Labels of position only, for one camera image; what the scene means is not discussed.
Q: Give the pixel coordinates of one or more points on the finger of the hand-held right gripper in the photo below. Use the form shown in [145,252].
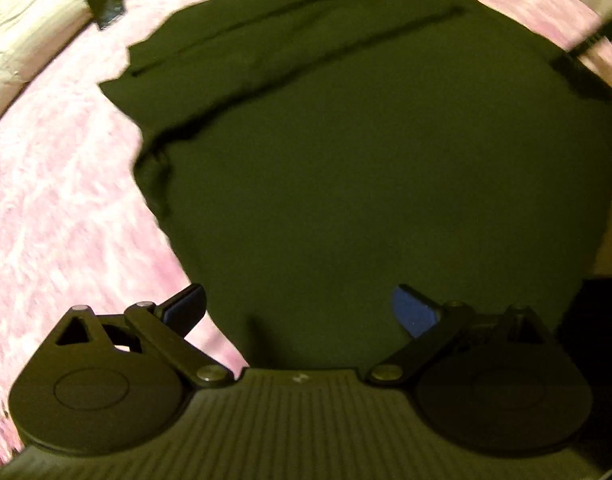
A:
[593,37]

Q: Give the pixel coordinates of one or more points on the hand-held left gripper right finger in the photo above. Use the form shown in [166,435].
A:
[413,316]

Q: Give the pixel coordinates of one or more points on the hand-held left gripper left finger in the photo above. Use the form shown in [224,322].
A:
[185,306]

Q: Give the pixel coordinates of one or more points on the black long-sleeved shirt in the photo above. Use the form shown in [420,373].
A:
[361,160]

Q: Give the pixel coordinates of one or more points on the pink floral blanket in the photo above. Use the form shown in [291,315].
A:
[60,200]

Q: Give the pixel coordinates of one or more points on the person's dark clothing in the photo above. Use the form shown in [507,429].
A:
[596,360]

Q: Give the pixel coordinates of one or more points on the black smartphone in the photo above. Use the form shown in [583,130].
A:
[104,5]

